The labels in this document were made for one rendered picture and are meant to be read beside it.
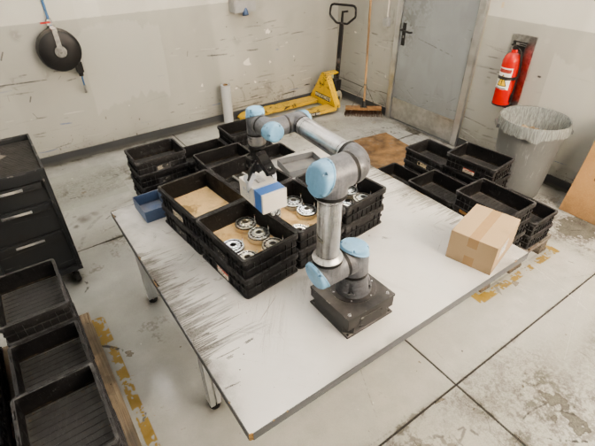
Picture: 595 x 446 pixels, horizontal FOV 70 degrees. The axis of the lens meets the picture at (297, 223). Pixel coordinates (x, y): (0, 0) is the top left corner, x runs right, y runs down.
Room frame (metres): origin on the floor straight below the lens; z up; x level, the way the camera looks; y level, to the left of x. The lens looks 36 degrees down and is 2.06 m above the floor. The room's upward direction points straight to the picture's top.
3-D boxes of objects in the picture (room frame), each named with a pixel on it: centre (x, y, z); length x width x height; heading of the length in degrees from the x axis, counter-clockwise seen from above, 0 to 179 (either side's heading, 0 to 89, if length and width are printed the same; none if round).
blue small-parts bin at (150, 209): (2.03, 0.82, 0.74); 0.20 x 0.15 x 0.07; 36
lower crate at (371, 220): (1.94, -0.22, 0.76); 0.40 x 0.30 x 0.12; 40
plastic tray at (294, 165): (2.53, -0.03, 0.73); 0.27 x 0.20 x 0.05; 115
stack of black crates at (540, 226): (2.56, -1.61, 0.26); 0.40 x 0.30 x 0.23; 35
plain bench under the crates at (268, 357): (1.83, -0.04, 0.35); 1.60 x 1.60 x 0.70; 35
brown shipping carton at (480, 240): (1.65, -0.91, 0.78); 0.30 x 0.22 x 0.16; 139
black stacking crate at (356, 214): (1.94, -0.22, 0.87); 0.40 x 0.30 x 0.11; 40
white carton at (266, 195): (1.60, 0.15, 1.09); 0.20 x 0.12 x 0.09; 35
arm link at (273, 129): (1.54, 0.09, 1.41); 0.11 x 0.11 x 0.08; 34
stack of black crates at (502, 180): (2.89, -1.38, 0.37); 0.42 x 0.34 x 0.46; 35
